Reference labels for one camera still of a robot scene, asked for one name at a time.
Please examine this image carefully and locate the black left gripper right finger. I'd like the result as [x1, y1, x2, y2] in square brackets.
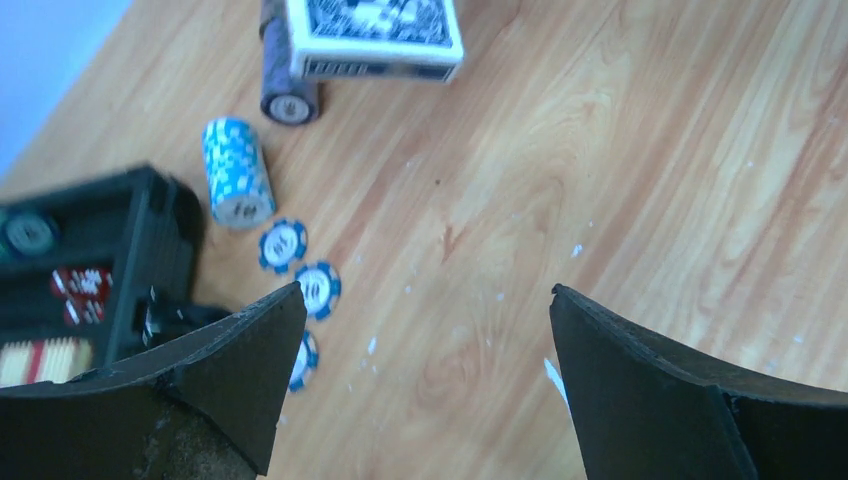
[549, 284, 847, 479]

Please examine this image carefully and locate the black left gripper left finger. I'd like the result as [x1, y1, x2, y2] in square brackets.
[1, 283, 306, 479]

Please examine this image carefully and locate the blue white 10 chip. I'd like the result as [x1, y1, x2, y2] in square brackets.
[294, 261, 342, 322]
[258, 218, 308, 275]
[288, 330, 320, 393]

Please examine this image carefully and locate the black poker set case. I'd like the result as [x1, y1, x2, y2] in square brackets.
[1, 165, 227, 372]

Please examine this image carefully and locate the red translucent die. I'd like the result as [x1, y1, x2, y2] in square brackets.
[63, 299, 105, 327]
[50, 267, 113, 301]

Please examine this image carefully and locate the red playing card box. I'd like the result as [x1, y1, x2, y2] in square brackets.
[1, 337, 93, 388]

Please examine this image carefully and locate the light blue chip stack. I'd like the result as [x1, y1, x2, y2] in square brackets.
[201, 117, 276, 230]

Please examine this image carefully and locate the dark green chip stack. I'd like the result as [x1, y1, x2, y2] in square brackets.
[1, 209, 61, 261]

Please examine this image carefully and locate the purple chip stack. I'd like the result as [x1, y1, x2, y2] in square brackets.
[258, 0, 320, 127]

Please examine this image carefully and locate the blue playing card deck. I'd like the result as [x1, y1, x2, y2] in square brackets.
[285, 0, 465, 84]

